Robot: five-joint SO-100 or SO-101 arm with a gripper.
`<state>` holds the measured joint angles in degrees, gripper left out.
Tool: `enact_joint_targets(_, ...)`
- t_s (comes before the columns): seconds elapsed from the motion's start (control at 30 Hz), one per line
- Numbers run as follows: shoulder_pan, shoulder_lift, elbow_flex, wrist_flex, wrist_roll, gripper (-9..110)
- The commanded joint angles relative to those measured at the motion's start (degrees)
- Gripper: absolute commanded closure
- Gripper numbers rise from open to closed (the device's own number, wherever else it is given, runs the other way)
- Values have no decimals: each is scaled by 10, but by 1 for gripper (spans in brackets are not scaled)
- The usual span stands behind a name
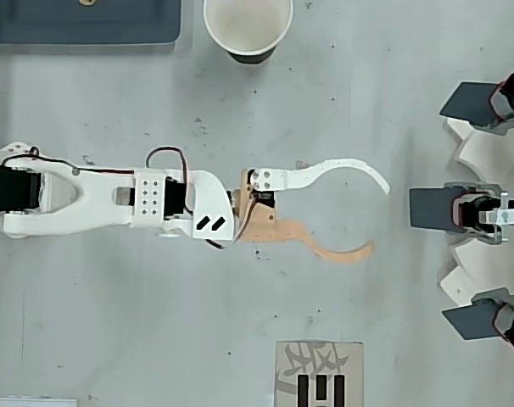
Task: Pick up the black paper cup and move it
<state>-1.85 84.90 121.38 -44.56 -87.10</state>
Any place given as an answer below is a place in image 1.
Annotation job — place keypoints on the black paper cup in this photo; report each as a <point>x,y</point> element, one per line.
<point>248,25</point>

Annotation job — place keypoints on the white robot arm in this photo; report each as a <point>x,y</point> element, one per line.
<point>100,199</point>

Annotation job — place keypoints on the dark blue-grey tray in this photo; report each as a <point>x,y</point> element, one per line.
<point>49,21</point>

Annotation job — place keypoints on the grey servo paddle unit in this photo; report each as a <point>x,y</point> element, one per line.
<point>431,207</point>
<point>469,104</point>
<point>473,320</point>

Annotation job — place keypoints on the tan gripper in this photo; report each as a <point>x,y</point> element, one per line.
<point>259,220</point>

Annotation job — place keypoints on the cardboard card with black bars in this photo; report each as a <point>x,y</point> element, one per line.
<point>320,352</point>

